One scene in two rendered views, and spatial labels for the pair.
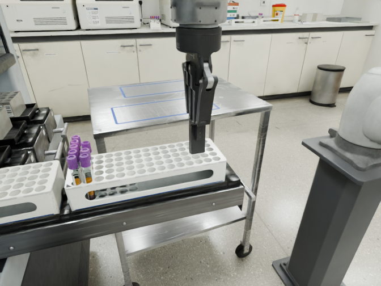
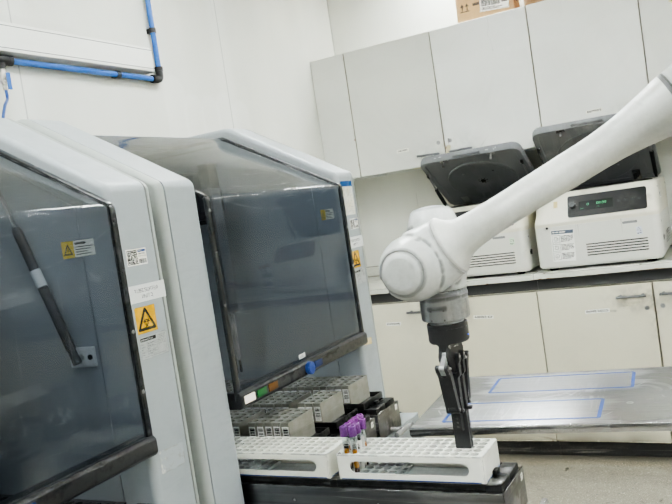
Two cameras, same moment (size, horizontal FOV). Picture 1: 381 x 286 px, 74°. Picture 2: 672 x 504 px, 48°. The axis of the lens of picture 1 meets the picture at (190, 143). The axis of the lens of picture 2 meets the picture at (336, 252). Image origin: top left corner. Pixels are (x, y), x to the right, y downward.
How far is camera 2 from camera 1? 1.11 m
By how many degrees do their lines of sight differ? 50
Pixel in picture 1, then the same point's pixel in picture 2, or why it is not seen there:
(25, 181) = (315, 446)
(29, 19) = not seen: hidden behind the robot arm
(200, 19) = (432, 319)
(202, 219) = not seen: outside the picture
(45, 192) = (322, 454)
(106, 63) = (585, 334)
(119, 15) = (617, 237)
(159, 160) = (422, 448)
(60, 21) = (504, 259)
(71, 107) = not seen: hidden behind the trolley
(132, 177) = (387, 455)
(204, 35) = (438, 331)
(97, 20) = (570, 252)
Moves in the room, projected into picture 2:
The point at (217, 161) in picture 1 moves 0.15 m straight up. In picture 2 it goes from (471, 456) to (459, 373)
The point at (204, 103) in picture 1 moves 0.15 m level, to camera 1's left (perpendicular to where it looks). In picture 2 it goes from (445, 389) to (382, 385)
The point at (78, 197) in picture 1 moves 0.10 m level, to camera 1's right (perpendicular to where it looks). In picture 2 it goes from (345, 465) to (383, 472)
